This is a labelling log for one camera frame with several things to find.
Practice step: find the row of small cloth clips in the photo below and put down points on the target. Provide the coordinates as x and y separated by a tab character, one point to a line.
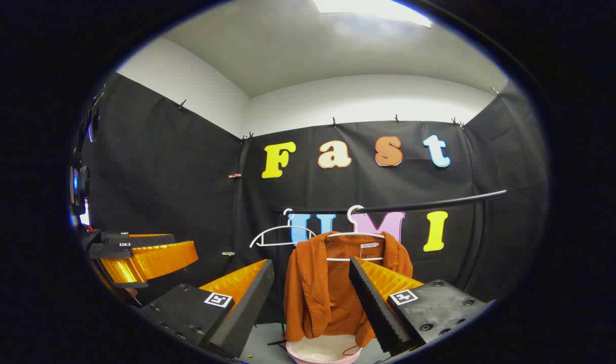
334	122

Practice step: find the ceiling light panel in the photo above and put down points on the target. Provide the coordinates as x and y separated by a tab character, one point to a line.
368	7

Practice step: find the orange knitted cardigan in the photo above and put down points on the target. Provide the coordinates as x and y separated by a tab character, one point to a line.
318	293

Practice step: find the white pink laundry hamper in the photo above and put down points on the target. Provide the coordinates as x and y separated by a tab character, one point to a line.
320	351

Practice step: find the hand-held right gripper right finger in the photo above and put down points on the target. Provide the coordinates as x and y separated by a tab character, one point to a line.
373	308

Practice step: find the white plastic hanger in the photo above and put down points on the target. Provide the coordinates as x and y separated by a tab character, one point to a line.
272	245
353	234

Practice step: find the black clothes rail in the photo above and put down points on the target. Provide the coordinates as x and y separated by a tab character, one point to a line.
439	203

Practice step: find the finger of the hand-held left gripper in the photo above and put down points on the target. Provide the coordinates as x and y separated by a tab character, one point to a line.
146	240
110	251

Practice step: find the black backdrop cloth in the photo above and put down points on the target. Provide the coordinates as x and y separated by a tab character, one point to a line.
176	167

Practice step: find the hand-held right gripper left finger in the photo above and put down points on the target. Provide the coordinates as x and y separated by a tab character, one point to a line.
247	313

